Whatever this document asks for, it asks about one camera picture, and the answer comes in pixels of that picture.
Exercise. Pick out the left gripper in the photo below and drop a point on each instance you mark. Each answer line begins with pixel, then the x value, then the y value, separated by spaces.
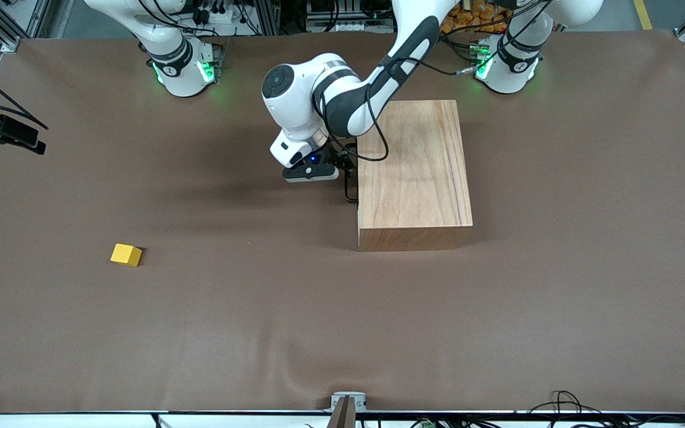
pixel 340 157

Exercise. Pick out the yellow wooden block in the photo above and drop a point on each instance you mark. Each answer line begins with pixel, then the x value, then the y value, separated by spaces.
pixel 125 254

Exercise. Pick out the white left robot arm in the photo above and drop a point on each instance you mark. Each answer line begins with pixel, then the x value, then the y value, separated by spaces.
pixel 295 101

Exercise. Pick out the light wooden drawer box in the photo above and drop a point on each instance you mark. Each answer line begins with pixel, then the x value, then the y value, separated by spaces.
pixel 414 172

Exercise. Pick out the brown table mat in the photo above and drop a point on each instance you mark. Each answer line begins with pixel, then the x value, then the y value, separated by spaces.
pixel 342 327

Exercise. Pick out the pile of orange objects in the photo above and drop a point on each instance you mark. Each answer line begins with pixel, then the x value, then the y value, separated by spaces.
pixel 467 18

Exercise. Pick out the white power strip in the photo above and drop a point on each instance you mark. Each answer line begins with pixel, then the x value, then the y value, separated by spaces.
pixel 217 15

